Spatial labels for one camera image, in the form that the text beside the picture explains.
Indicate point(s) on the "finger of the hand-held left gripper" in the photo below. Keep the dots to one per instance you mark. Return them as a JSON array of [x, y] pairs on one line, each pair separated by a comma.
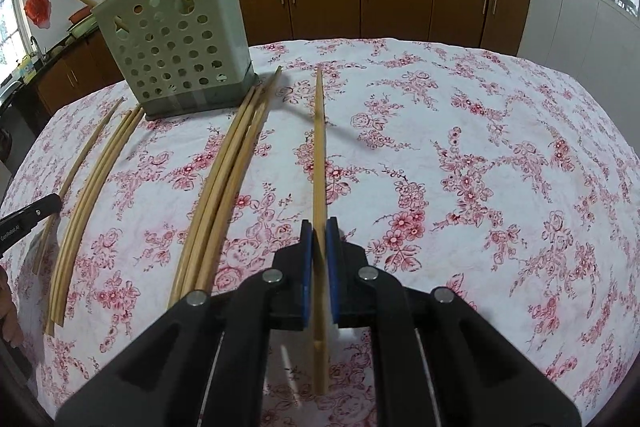
[[45, 207]]

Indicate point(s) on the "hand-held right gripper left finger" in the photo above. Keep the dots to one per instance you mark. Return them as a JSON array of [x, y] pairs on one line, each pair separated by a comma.
[[306, 277]]

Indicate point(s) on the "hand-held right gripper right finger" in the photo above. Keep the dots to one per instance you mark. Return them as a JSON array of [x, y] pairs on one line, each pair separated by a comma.
[[332, 277]]

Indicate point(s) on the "green perforated chopstick holder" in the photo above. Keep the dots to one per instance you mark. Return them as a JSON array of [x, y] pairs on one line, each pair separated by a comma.
[[220, 7]]

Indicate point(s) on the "person's left hand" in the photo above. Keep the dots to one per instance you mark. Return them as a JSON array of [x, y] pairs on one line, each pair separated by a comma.
[[10, 312]]

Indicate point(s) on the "steel sink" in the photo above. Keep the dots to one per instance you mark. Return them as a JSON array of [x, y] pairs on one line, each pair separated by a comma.
[[10, 92]]

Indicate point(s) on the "brown cabinet under sink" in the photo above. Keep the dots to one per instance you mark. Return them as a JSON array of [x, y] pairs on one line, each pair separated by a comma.
[[75, 72]]

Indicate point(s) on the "yellow bottle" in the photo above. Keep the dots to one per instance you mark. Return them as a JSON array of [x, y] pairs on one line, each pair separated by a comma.
[[27, 68]]

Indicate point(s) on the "metal faucet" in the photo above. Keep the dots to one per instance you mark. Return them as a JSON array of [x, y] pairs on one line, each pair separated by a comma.
[[37, 49]]

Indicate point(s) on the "red floral tablecloth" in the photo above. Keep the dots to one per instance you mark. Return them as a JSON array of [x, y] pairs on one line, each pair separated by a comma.
[[450, 157]]

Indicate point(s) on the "bright window above sink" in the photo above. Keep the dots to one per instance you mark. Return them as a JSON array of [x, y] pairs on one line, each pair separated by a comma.
[[12, 27]]

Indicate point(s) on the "green basin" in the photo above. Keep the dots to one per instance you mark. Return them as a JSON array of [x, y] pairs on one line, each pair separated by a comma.
[[82, 27]]

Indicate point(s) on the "red basin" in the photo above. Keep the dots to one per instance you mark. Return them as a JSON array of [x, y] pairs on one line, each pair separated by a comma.
[[80, 13]]

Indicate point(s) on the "red plastic bag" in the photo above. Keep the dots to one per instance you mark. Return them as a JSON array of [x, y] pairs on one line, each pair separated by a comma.
[[38, 9]]

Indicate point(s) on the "long brown base cabinet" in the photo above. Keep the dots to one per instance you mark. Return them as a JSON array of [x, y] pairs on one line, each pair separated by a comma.
[[400, 2]]

